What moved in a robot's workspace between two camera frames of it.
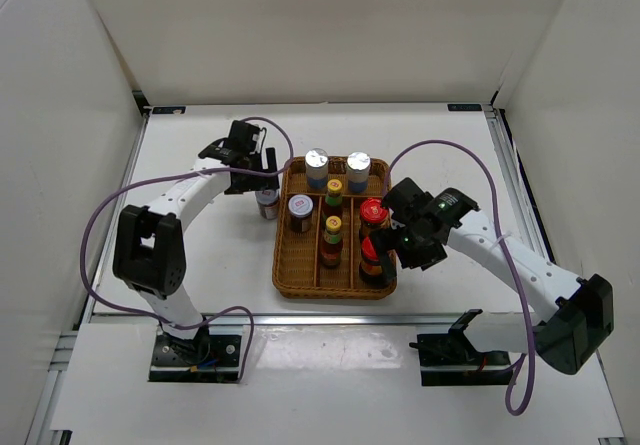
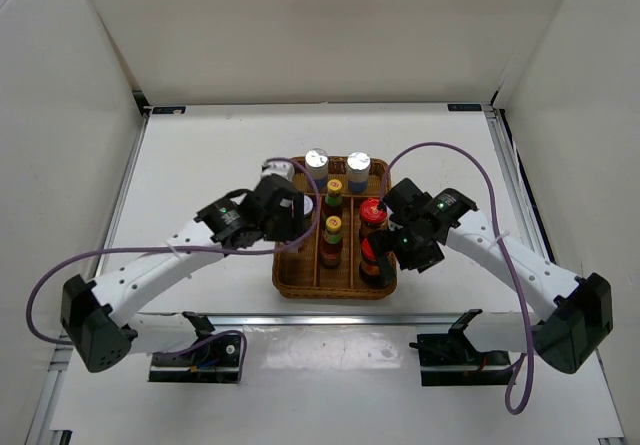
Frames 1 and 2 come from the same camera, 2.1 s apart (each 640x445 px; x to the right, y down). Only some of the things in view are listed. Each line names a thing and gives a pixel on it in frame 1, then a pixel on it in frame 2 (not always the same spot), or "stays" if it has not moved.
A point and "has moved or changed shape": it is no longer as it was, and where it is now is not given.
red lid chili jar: (371, 264) stays
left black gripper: (261, 182) → (293, 227)
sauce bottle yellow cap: (332, 247) stays
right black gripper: (388, 238) stays
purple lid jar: (267, 200) has moved or changed shape
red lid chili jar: (373, 212) stays
